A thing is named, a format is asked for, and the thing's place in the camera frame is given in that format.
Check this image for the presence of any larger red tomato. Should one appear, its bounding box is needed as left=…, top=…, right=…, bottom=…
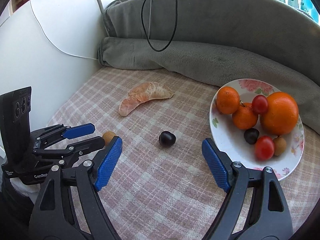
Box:
left=254, top=135, right=275, bottom=161

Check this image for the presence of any brown longan with stem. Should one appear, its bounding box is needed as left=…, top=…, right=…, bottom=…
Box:
left=273, top=137, right=287, bottom=156

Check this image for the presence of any dark plum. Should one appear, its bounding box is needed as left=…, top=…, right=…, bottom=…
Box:
left=159, top=131, right=176, bottom=147
left=244, top=128, right=260, bottom=145

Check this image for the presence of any small tangerine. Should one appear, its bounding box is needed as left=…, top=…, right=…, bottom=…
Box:
left=216, top=86, right=240, bottom=115
left=232, top=102, right=258, bottom=130

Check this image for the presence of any large orange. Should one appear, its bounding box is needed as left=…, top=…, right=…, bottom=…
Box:
left=260, top=92, right=299, bottom=136

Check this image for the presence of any small red cherry tomato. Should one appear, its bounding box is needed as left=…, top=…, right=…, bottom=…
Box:
left=252, top=95, right=268, bottom=115

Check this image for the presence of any white cabinet side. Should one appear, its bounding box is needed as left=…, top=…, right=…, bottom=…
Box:
left=1, top=0, right=105, bottom=130

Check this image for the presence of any peeled pomelo segment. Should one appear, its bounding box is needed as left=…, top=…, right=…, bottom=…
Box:
left=119, top=82, right=174, bottom=117

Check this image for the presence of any pink plaid blanket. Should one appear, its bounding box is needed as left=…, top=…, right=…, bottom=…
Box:
left=47, top=65, right=320, bottom=240

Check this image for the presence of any lower rolled grey blanket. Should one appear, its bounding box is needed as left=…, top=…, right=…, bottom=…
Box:
left=98, top=37, right=319, bottom=132

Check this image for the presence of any upper grey folded blanket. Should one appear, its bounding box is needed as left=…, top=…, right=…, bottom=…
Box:
left=103, top=0, right=319, bottom=75

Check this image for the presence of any white charging cable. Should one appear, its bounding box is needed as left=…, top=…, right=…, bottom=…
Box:
left=29, top=0, right=99, bottom=61

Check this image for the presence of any black cable loop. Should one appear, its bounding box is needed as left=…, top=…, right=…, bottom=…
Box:
left=120, top=0, right=179, bottom=53

